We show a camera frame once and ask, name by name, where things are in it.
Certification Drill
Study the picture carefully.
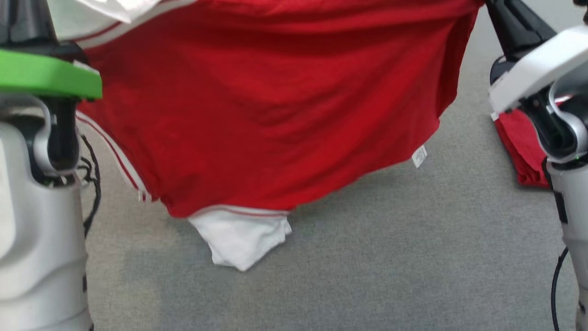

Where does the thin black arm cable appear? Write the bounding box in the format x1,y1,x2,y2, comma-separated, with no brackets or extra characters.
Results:
550,246,570,331
76,133,102,240

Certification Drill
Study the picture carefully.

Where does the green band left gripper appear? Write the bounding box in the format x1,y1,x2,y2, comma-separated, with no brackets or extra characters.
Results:
0,0,102,100

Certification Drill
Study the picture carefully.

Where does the red white garment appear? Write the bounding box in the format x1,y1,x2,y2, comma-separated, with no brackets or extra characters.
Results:
46,0,485,272
494,94,572,189

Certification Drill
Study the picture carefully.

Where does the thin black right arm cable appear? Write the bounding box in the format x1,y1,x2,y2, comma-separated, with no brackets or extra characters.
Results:
550,246,570,331

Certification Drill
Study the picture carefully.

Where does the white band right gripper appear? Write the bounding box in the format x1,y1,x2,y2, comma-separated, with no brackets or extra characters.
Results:
486,0,588,114

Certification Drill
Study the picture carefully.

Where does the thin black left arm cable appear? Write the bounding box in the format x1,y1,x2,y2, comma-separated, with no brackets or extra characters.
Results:
76,133,102,240

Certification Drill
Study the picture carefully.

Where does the folded red white garment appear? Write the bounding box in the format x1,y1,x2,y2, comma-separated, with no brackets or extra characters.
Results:
494,94,572,189

